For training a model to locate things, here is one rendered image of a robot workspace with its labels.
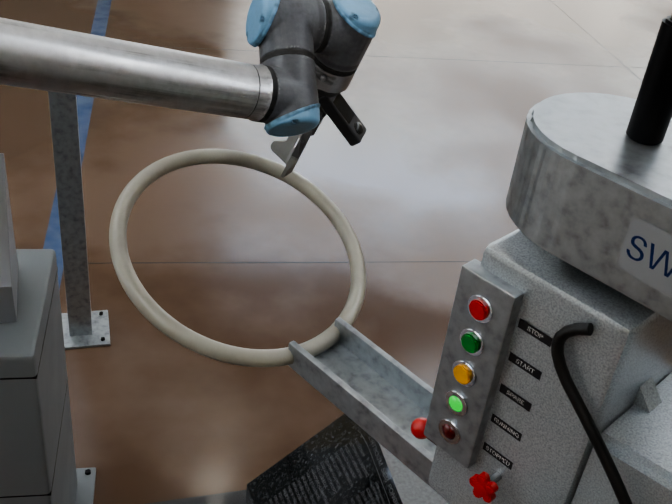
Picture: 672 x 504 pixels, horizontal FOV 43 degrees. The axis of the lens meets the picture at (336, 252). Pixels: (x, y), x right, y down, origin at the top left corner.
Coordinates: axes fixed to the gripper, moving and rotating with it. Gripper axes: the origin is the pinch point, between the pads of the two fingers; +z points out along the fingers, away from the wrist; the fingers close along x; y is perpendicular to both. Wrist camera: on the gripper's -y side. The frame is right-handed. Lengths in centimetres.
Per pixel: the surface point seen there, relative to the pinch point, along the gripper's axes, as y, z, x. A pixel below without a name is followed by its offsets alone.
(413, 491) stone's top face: -49, 23, 41
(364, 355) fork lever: -27.4, 3.0, 33.9
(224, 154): 13.1, 4.8, 4.5
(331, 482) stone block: -37, 38, 39
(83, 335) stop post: 42, 160, -37
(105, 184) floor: 81, 196, -135
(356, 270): -20.3, 4.8, 15.2
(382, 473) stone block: -44, 27, 38
